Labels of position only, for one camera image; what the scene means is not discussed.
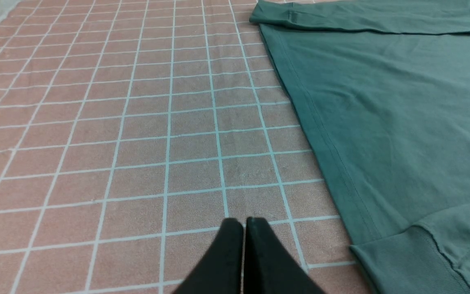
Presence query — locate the green long-sleeved shirt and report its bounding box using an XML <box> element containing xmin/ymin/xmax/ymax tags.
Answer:
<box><xmin>249</xmin><ymin>0</ymin><xmax>470</xmax><ymax>294</ymax></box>

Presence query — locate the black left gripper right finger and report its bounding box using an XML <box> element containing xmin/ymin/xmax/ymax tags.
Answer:
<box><xmin>243</xmin><ymin>217</ymin><xmax>324</xmax><ymax>294</ymax></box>

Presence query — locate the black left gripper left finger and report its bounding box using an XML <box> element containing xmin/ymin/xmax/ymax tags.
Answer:
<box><xmin>174</xmin><ymin>218</ymin><xmax>244</xmax><ymax>294</ymax></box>

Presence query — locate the pink grid tablecloth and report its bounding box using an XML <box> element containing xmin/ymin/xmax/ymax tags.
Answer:
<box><xmin>0</xmin><ymin>0</ymin><xmax>368</xmax><ymax>294</ymax></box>

